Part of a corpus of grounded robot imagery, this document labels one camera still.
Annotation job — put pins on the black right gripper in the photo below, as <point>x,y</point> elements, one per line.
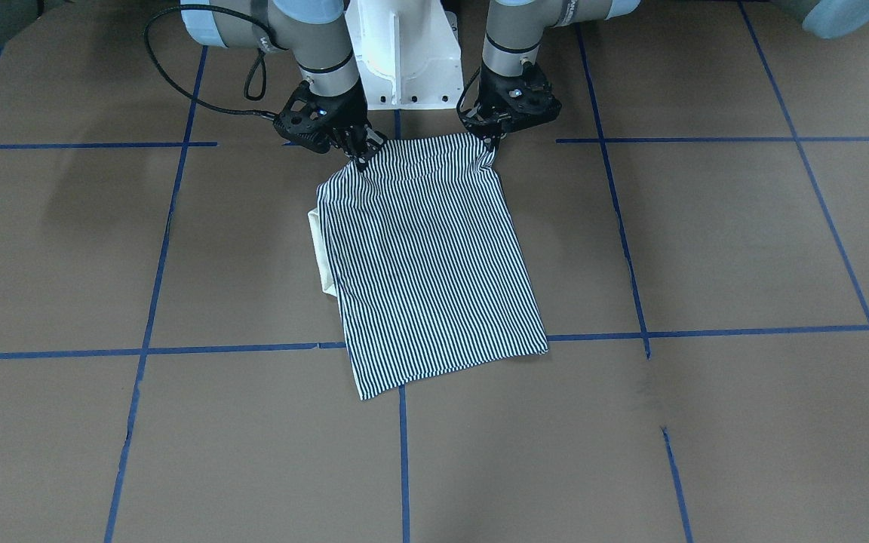
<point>345,108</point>

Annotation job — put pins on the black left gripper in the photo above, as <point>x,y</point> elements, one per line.
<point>490,136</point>

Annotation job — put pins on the navy white striped polo shirt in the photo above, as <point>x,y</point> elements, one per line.
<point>420,253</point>

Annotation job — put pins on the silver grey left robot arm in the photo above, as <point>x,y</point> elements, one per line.
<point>514,32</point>

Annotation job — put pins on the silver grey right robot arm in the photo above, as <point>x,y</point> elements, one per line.
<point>314,32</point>

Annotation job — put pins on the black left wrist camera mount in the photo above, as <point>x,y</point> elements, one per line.
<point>530,100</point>

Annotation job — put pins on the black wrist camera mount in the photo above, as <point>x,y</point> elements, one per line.
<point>530,100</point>
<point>307,119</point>

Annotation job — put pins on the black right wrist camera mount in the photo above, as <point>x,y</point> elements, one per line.
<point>307,119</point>

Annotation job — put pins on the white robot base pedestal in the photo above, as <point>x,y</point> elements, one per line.
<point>408,54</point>

